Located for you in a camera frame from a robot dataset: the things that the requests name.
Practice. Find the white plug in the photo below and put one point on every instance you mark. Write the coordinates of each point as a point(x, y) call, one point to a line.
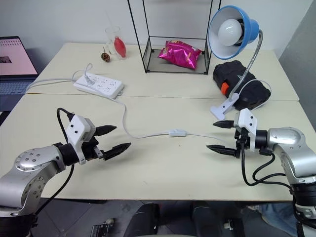
point(87, 79)

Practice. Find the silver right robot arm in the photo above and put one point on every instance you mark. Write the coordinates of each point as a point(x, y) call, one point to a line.
point(286, 138)

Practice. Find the blue clip-on desk lamp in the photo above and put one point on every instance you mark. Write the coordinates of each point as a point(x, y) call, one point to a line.
point(250, 24)

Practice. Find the black tool case orange latch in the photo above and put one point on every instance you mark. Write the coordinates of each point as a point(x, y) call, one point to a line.
point(256, 92)

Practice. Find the red bulb-shaped object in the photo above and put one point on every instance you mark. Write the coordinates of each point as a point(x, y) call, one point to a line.
point(119, 47)

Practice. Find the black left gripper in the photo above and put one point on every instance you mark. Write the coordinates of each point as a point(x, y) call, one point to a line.
point(91, 150)

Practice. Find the clear drinking glass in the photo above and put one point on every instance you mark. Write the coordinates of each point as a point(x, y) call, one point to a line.
point(111, 37)

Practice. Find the dark rounded shape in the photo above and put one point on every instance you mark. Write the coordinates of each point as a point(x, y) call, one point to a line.
point(143, 219)
point(212, 219)

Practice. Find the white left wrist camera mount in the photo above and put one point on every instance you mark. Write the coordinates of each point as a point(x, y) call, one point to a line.
point(77, 127)

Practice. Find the black labelled plate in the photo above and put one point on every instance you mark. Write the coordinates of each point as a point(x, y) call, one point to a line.
point(100, 230)

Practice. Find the open laptop pink screen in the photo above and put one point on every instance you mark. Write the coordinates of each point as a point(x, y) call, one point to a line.
point(14, 59)

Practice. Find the white light bulb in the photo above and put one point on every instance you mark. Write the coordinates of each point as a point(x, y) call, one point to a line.
point(228, 32)

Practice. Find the brown pine cone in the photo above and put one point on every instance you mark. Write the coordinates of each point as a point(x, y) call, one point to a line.
point(106, 56)

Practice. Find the blue denim cloth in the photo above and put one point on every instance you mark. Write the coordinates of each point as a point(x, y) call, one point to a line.
point(276, 212)

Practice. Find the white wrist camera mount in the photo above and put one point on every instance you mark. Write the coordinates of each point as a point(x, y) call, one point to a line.
point(77, 127)
point(249, 123)

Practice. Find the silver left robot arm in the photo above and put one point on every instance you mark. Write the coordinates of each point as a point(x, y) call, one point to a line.
point(27, 163)

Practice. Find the pink foil snack bag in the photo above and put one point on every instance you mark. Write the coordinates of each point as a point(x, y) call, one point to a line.
point(179, 55)

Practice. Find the white power strip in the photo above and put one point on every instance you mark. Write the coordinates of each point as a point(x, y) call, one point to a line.
point(103, 85)

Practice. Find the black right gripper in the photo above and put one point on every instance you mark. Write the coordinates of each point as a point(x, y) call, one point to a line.
point(240, 140)

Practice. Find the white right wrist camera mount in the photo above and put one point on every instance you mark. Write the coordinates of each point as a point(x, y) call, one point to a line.
point(249, 123)

